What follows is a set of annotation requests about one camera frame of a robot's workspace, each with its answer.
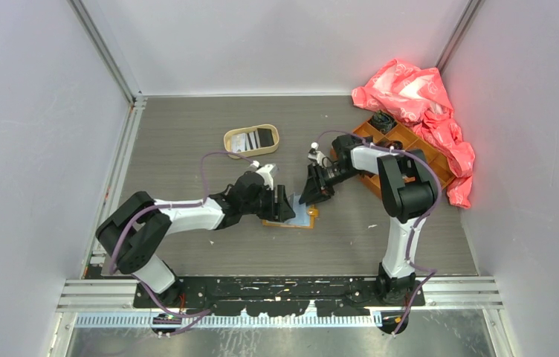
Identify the beige oval tray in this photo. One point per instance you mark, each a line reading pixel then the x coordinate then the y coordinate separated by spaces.
pixel 256 152

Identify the pink plastic bag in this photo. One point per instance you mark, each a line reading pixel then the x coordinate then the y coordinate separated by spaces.
pixel 418 99

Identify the orange card holder wallet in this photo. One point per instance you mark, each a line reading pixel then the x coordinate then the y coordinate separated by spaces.
pixel 305 215

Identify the black card in tray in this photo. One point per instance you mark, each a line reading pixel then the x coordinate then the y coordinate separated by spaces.
pixel 265 137

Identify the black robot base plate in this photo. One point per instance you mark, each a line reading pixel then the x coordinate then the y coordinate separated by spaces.
pixel 278 296

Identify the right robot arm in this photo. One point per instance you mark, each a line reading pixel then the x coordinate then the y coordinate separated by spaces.
pixel 409 192

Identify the stack of striped cards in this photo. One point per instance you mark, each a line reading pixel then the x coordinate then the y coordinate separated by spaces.
pixel 243 141

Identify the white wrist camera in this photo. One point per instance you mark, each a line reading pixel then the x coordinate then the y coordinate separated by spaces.
pixel 315 155
pixel 267 172

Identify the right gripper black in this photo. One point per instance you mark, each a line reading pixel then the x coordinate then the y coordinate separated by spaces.
pixel 317 190

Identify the dark rolled item upper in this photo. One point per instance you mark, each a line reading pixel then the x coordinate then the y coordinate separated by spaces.
pixel 383 121

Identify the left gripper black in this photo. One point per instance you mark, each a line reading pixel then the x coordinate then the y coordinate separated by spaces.
pixel 272 213

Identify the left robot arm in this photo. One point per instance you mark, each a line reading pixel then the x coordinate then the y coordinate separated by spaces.
pixel 132 234

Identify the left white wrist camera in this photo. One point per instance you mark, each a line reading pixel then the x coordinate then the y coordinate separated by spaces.
pixel 267 172

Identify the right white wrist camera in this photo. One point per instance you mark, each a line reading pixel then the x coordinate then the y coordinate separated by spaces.
pixel 315 155

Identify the aluminium front rail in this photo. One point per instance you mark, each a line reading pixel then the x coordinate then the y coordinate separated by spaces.
pixel 109 303

